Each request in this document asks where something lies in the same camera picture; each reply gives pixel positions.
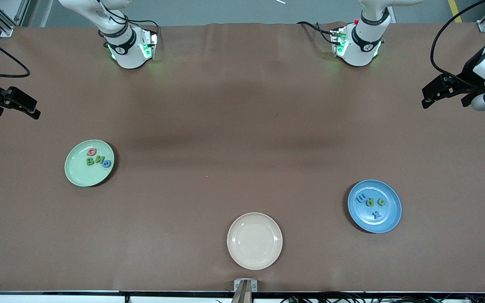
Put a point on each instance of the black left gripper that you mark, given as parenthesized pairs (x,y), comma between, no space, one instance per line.
(469,76)

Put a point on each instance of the pink foam letter Q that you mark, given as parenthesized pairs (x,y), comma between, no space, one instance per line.
(88,152)

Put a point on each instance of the green foam letter B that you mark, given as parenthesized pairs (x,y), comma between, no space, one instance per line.
(89,161)

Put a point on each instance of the green foam letter N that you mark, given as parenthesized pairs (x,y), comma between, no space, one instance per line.
(98,159)

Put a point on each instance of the blue foam letter G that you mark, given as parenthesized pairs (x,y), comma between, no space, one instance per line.
(104,164)

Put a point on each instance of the small green foam lowercase letter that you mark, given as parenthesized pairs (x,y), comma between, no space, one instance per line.
(379,202)

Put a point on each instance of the blue foam letter m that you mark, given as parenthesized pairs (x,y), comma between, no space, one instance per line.
(362,198)

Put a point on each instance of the blue foam letter x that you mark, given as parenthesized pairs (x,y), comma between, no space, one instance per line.
(377,215)

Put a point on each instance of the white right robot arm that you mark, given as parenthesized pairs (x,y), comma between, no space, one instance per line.
(129,50)

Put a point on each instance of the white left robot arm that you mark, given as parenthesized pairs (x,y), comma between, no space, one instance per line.
(364,42)

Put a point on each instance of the light green plate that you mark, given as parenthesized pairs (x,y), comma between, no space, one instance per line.
(82,174)

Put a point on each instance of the blue plate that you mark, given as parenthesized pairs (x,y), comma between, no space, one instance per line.
(390,219)

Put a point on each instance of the beige plate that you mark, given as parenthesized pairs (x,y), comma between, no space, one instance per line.
(254,242)

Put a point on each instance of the brown table cover mat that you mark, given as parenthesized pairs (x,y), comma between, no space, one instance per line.
(209,235)

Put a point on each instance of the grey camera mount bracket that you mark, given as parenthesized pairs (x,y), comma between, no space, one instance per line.
(245,290)

